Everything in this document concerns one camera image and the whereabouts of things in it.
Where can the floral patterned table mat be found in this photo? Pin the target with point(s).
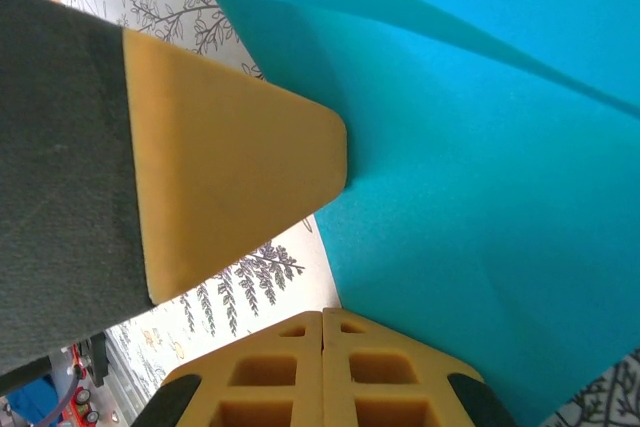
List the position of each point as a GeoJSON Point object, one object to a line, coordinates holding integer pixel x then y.
{"type": "Point", "coordinates": [225, 297]}

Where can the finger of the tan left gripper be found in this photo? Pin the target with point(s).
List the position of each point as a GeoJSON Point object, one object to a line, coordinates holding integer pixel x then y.
{"type": "Point", "coordinates": [200, 162]}

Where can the small red yellow toy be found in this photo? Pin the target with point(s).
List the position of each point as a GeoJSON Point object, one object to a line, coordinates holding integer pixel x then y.
{"type": "Point", "coordinates": [82, 404]}

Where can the blue cloth sheet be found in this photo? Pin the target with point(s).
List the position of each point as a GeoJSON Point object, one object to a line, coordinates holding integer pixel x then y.
{"type": "Point", "coordinates": [475, 197]}

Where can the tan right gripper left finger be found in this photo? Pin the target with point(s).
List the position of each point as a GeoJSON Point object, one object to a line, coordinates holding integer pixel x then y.
{"type": "Point", "coordinates": [260, 382]}

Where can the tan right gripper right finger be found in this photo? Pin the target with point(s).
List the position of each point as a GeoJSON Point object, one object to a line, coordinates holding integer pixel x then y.
{"type": "Point", "coordinates": [385, 382]}

